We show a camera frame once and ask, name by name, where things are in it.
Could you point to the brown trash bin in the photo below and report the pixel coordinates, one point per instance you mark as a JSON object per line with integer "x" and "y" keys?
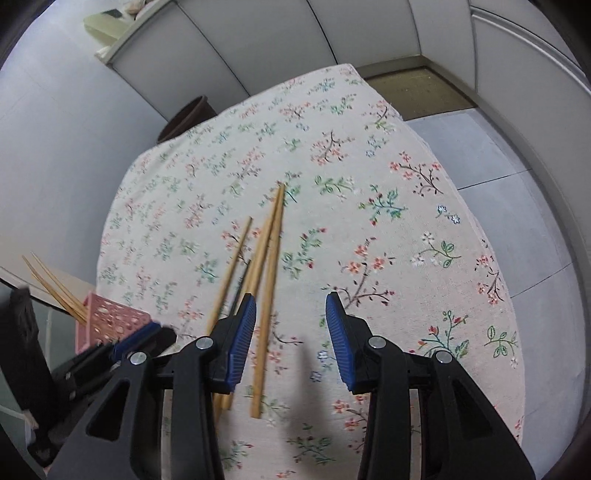
{"x": 189, "y": 115}

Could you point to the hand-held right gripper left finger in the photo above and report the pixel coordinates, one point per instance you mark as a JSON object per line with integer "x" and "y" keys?
{"x": 240, "y": 341}

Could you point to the tan bamboo chopstick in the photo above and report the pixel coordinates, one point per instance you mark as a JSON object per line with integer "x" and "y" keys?
{"x": 216, "y": 406}
{"x": 259, "y": 244}
{"x": 272, "y": 277}
{"x": 231, "y": 272}

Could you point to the bunch of wooden chopsticks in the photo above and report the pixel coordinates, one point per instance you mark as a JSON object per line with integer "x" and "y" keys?
{"x": 74, "y": 304}

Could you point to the black chopstick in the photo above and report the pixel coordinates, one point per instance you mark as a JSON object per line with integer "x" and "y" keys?
{"x": 240, "y": 286}

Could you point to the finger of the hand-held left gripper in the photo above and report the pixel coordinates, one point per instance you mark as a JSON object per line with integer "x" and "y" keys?
{"x": 136, "y": 338}
{"x": 25, "y": 332}

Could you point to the crumpled plastic bag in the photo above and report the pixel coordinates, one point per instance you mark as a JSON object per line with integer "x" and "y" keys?
{"x": 137, "y": 7}

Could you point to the olive floor mat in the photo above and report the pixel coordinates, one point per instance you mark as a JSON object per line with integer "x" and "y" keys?
{"x": 415, "y": 87}

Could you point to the pale green board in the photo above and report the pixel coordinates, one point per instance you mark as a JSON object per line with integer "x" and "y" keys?
{"x": 104, "y": 25}

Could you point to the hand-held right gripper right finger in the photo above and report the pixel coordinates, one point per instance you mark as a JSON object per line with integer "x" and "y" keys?
{"x": 339, "y": 341}

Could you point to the pink perforated plastic basket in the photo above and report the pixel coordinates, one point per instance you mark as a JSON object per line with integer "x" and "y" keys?
{"x": 111, "y": 318}

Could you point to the white kitchen cabinet run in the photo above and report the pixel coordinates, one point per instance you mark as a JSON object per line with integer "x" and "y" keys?
{"x": 277, "y": 37}

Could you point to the floral tablecloth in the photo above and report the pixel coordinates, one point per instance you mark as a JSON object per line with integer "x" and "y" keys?
{"x": 323, "y": 207}

